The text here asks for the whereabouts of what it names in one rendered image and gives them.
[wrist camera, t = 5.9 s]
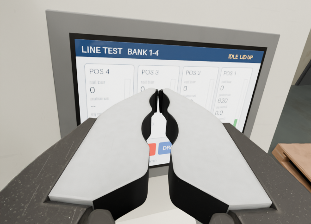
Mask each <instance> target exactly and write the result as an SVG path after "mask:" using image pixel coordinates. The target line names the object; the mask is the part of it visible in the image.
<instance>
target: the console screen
mask: <svg viewBox="0 0 311 224"><path fill-rule="evenodd" d="M45 14H46V22H47V29H48V37H49V44H50V55H51V63H52V70H53V78H54V86H55V93H56V104H57V112H58V119H59V127H60V135H61V138H63V137H64V136H65V135H67V134H68V133H70V132H71V131H72V130H73V129H74V128H76V127H77V126H79V125H80V124H81V123H83V122H84V121H85V120H87V119H88V118H97V117H98V116H99V115H100V114H101V113H103V112H104V111H105V110H107V109H108V108H110V107H111V106H113V105H114V104H116V103H118V102H120V101H122V100H124V99H126V98H128V97H131V96H133V95H135V94H137V93H139V92H141V91H143V90H145V89H147V88H150V87H153V88H155V89H158V90H160V89H165V88H169V89H171V90H173V91H175V92H177V93H179V94H180V95H182V96H184V97H186V98H188V99H190V100H192V101H194V102H195V103H197V104H199V105H201V106H202V107H204V108H205V109H207V110H208V111H210V112H211V113H212V114H213V115H215V116H216V117H217V118H218V119H219V120H221V121H222V122H223V123H231V124H232V125H233V126H235V127H236V128H237V129H238V130H239V131H240V132H242V133H243V134H244V135H245V136H247V137H248V138H249V139H250V136H251V132H252V129H253V126H254V123H255V119H256V116H257V113H258V109H259V106H260V102H261V99H262V95H263V92H264V89H265V85H266V82H267V78H268V75H269V72H270V69H271V65H272V62H273V59H274V55H275V52H276V48H277V45H278V42H279V38H280V34H276V33H267V32H258V31H246V30H237V29H228V28H219V27H210V26H202V25H190V24H181V23H172V22H163V21H154V20H145V19H133V18H124V17H116V16H107V15H98V14H89V13H80V12H68V11H59V10H50V9H46V10H45ZM165 131H166V119H165V118H164V116H163V115H162V113H159V102H158V104H157V113H155V114H154V115H153V116H152V122H151V135H150V137H149V138H148V140H147V143H148V145H149V149H150V153H149V178H151V177H157V176H163V175H168V168H169V160H170V151H171V147H172V144H171V142H170V141H169V140H168V138H167V137H166V135H165Z"/></svg>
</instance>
